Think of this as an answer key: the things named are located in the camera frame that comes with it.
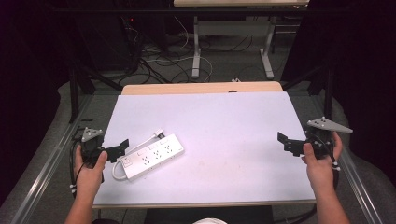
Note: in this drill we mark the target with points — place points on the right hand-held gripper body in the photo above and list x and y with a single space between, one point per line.
323 137

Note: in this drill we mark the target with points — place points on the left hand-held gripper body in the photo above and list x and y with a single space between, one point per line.
91 146

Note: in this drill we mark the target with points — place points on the white power strip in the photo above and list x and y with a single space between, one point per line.
152 157

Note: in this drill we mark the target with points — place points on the person's left hand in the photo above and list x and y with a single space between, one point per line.
88 177

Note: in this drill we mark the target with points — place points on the person's right hand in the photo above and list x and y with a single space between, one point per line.
320 171

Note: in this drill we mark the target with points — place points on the black metal stand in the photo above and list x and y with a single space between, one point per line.
74 90
327 90

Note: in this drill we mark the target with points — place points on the white table mat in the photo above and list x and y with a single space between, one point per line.
218 140

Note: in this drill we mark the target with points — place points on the wooden table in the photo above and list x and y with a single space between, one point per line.
199 87

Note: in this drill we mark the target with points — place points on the black computer case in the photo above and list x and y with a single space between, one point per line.
109 40

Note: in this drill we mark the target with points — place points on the person's white top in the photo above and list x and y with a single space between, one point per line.
209 221

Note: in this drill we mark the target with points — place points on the aluminium floor rail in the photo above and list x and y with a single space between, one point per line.
358 183
46 161

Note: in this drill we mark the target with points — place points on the white metal desk frame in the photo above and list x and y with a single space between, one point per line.
233 29

